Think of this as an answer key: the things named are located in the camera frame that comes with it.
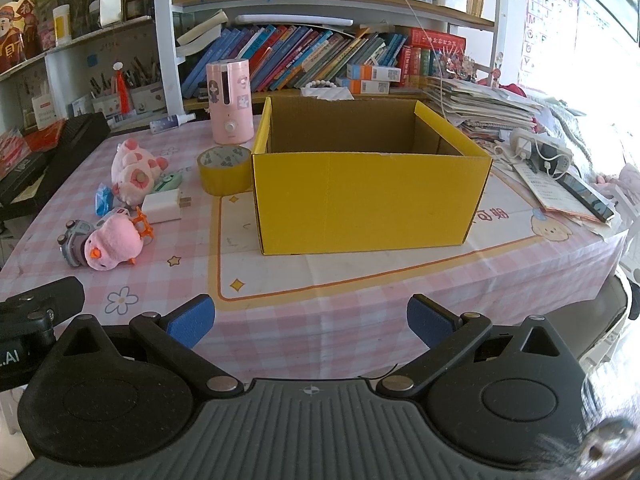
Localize alphabet wall poster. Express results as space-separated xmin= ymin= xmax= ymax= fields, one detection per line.
xmin=517 ymin=0 xmax=583 ymax=88

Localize red gift box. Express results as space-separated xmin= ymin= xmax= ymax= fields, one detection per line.
xmin=22 ymin=119 xmax=67 ymax=153

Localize fortune god figure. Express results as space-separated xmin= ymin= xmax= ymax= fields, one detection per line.
xmin=0 ymin=0 xmax=43 ymax=73

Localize white bottle yellow label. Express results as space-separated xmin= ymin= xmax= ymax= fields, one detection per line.
xmin=52 ymin=4 xmax=72 ymax=45

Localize small green plastic case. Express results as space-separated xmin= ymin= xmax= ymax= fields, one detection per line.
xmin=152 ymin=172 xmax=183 ymax=193

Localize row of colourful books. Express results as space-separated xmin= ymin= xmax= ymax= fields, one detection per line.
xmin=180 ymin=25 xmax=408 ymax=98

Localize pink checked tablecloth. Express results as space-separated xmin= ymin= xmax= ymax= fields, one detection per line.
xmin=0 ymin=105 xmax=628 ymax=381

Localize pen box with brushes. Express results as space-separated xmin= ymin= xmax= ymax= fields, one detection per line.
xmin=90 ymin=72 xmax=123 ymax=113
xmin=127 ymin=55 xmax=166 ymax=113

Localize red tassel ornament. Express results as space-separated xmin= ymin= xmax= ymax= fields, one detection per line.
xmin=114 ymin=61 xmax=132 ymax=116

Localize pink chick plush toy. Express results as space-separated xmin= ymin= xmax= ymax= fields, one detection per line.
xmin=82 ymin=215 xmax=146 ymax=272

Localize black smartphone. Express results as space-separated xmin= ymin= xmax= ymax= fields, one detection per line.
xmin=557 ymin=172 xmax=615 ymax=223

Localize small spray bottle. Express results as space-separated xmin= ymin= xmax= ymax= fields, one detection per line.
xmin=149 ymin=112 xmax=197 ymax=134

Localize row of red thick books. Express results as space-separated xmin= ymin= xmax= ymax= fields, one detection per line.
xmin=400 ymin=27 xmax=468 ymax=88

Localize grey toy car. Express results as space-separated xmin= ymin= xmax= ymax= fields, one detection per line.
xmin=56 ymin=219 xmax=101 ymax=267

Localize pink cylindrical humidifier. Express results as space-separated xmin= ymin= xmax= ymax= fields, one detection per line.
xmin=206 ymin=59 xmax=255 ymax=146

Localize pink fluffy cloth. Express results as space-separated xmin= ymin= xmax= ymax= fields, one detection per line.
xmin=595 ymin=162 xmax=640 ymax=203

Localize white power strip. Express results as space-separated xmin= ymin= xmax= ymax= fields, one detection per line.
xmin=509 ymin=128 xmax=573 ymax=178

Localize yellow tape roll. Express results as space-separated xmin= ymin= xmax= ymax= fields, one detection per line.
xmin=196 ymin=146 xmax=252 ymax=196

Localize white corner shelf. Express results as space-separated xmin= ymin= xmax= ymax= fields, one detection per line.
xmin=0 ymin=15 xmax=163 ymax=128

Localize white bookshelf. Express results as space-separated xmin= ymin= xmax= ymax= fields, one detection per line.
xmin=152 ymin=0 xmax=506 ymax=116

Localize printed paper booklet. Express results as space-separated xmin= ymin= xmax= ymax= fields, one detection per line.
xmin=512 ymin=160 xmax=608 ymax=226

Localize black flat box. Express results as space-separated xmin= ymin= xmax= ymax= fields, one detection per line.
xmin=0 ymin=152 xmax=48 ymax=201

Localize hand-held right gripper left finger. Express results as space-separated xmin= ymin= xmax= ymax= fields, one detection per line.
xmin=55 ymin=294 xmax=242 ymax=401

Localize yellow cardboard box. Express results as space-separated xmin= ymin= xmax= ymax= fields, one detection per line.
xmin=250 ymin=96 xmax=493 ymax=256

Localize red printed packet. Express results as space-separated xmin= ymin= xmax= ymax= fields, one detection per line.
xmin=0 ymin=129 xmax=31 ymax=178

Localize black hard case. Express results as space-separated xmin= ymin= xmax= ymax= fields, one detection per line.
xmin=42 ymin=112 xmax=112 ymax=201

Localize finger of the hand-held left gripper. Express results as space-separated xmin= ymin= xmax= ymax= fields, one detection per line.
xmin=0 ymin=276 xmax=86 ymax=348

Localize white charger adapter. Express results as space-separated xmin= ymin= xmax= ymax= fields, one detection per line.
xmin=142 ymin=189 xmax=193 ymax=224

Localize black chair seat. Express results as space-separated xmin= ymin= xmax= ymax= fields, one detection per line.
xmin=585 ymin=270 xmax=632 ymax=361

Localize white red small box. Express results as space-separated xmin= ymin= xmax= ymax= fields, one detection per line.
xmin=31 ymin=94 xmax=60 ymax=130

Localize orange and white box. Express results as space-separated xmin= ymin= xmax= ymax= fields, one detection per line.
xmin=336 ymin=77 xmax=391 ymax=95
xmin=346 ymin=64 xmax=402 ymax=83

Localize pink pig plush toy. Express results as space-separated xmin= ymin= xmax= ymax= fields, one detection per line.
xmin=110 ymin=138 xmax=170 ymax=206

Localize orange plastic toy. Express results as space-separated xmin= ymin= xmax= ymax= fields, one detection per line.
xmin=131 ymin=206 xmax=155 ymax=241

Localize stack of papers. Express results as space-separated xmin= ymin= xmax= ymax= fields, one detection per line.
xmin=422 ymin=76 xmax=543 ymax=141

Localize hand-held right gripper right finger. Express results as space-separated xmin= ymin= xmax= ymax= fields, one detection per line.
xmin=376 ymin=294 xmax=576 ymax=398

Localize blue candy packet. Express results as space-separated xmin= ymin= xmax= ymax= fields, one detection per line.
xmin=94 ymin=185 xmax=117 ymax=216

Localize stacked white books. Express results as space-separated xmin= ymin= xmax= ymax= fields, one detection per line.
xmin=175 ymin=10 xmax=228 ymax=56

